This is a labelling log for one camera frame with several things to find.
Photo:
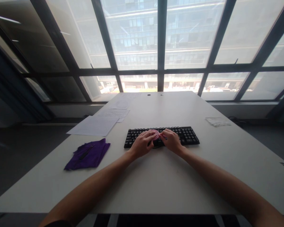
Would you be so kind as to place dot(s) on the person's left hand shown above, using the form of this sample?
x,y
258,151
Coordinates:
x,y
142,144

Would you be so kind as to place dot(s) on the person's right hand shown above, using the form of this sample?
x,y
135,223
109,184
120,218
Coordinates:
x,y
172,142

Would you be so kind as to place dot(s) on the person's left fingers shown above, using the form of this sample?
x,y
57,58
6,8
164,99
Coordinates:
x,y
149,137

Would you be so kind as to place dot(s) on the person's right fingers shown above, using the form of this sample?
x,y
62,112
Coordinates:
x,y
166,136

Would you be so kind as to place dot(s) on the black computer keyboard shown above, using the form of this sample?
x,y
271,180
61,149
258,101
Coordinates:
x,y
189,136

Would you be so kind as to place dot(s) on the white desk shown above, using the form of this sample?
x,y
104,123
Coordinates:
x,y
156,170

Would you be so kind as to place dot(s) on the small printed paper sheet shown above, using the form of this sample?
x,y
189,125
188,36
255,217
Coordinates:
x,y
117,114

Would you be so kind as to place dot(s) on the faint printed paper sheet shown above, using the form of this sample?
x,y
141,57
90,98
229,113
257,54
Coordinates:
x,y
124,100

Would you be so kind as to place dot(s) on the clear plastic wrapper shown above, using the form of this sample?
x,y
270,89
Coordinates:
x,y
217,121

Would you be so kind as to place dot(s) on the large printed paper sheet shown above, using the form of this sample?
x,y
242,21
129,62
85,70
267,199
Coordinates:
x,y
94,125

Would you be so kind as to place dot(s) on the purple cloth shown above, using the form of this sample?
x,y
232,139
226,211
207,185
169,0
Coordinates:
x,y
87,156

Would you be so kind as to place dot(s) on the black pen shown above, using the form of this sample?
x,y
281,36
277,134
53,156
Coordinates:
x,y
86,153

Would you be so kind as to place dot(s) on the large grid window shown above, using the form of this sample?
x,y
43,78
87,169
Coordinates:
x,y
142,47

